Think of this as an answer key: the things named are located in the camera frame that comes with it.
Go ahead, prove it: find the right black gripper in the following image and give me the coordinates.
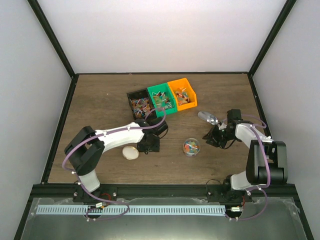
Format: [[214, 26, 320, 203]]
[[202, 125, 237, 149]]

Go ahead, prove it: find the metal scoop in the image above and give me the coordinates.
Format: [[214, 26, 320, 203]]
[[197, 111, 223, 126]]

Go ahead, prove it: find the cream jar lid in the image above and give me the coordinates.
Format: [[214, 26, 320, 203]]
[[122, 146, 140, 161]]

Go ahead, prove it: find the clear plastic jar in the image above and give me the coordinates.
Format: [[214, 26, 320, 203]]
[[183, 138, 201, 157]]

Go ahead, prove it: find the black candy bin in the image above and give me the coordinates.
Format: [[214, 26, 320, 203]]
[[126, 88, 157, 120]]

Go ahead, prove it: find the orange candy bin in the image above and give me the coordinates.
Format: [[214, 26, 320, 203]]
[[167, 78, 198, 111]]

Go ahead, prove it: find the green candy bin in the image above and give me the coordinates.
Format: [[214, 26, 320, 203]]
[[147, 83, 178, 115]]

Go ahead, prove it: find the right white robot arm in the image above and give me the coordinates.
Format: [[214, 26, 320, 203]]
[[198, 109, 288, 202]]

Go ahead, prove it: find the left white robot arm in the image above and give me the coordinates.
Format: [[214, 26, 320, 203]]
[[62, 117, 168, 202]]

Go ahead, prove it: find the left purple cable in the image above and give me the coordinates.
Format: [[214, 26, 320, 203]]
[[61, 108, 167, 222]]

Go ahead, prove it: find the purple cable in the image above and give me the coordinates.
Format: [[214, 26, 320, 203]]
[[61, 108, 167, 222], [219, 113, 272, 221]]

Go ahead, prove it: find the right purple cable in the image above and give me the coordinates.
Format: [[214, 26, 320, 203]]
[[219, 113, 272, 221]]

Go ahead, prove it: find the light blue slotted rail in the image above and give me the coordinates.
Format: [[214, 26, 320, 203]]
[[36, 204, 226, 217]]

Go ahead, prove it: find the black front frame beam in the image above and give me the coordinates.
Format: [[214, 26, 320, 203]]
[[29, 183, 297, 200]]

